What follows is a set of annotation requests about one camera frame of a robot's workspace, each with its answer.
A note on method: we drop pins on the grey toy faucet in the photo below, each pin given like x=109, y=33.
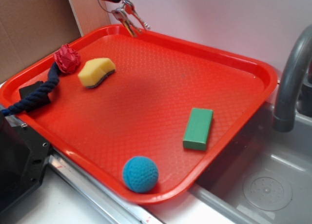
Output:
x=295, y=88

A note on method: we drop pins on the blue crochet ball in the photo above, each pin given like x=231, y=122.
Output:
x=140, y=174

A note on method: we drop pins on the yellow sponge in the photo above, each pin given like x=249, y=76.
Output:
x=95, y=71

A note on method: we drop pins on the wooden board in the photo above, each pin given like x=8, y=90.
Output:
x=89, y=15

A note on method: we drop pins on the green rectangular block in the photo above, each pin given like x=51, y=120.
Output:
x=198, y=128

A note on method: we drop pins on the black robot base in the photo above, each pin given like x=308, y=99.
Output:
x=24, y=155

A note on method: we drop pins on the silver keys bunch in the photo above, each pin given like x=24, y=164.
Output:
x=122, y=14

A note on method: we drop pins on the grey toy sink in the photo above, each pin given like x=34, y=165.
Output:
x=262, y=176

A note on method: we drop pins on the red plastic tray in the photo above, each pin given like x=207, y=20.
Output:
x=143, y=108

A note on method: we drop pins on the brown cardboard panel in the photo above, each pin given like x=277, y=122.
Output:
x=32, y=29

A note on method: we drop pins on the black cube block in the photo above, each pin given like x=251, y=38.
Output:
x=42, y=101

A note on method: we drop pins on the red knot blue rope toy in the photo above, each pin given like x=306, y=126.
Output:
x=66, y=60

